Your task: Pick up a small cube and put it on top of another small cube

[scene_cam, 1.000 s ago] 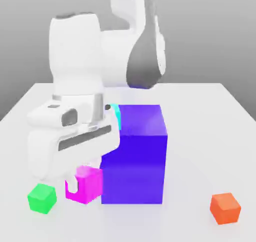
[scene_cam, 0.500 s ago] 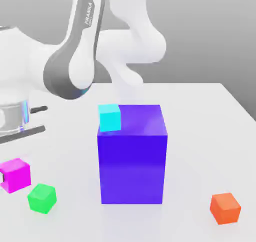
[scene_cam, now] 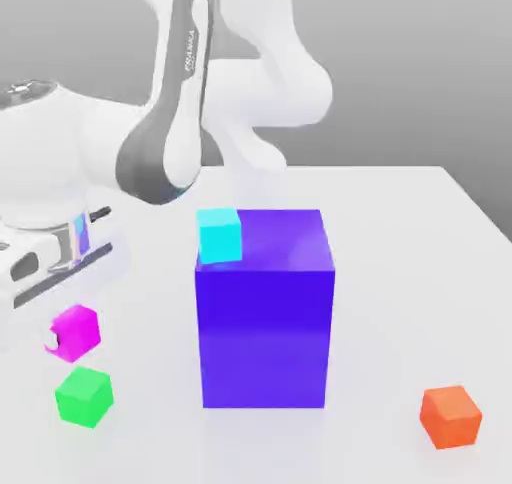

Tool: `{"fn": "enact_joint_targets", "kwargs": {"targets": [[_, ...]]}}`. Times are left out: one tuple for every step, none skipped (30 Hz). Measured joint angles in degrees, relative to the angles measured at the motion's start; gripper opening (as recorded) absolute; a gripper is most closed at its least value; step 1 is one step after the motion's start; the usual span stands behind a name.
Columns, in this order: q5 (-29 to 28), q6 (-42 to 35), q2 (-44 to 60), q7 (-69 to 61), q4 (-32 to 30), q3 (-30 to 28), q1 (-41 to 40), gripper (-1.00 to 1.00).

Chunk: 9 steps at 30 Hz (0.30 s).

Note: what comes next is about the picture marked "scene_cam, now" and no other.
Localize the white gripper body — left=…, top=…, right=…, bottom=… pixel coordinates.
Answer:
left=0, top=233, right=134, bottom=347

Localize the small magenta cube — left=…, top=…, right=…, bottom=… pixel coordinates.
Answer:
left=42, top=303, right=102, bottom=364

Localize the small green cube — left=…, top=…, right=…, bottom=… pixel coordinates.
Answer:
left=54, top=365, right=115, bottom=430

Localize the small cyan cube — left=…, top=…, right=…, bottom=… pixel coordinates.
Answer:
left=195, top=207, right=244, bottom=265

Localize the small orange cube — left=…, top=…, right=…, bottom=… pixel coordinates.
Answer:
left=418, top=384, right=484, bottom=451

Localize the large purple box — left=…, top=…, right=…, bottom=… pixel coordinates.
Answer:
left=194, top=208, right=336, bottom=410

